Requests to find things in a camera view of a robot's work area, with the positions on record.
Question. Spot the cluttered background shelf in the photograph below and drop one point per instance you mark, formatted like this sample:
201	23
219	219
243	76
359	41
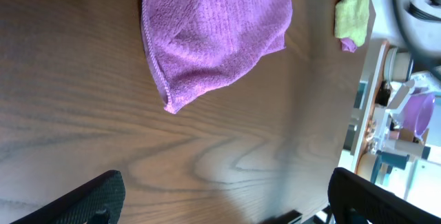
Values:
390	140

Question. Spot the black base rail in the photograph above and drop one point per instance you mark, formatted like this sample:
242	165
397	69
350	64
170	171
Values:
295	217

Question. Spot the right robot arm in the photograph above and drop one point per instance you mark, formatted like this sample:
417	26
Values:
427	59

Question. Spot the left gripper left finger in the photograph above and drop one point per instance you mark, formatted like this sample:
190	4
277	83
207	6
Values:
97	201

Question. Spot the purple microfiber cloth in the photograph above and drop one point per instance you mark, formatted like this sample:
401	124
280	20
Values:
196	46

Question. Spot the green crumpled cloth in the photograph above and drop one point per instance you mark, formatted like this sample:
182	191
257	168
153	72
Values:
351	20

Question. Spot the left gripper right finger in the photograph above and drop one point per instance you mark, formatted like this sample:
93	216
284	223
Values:
353	199

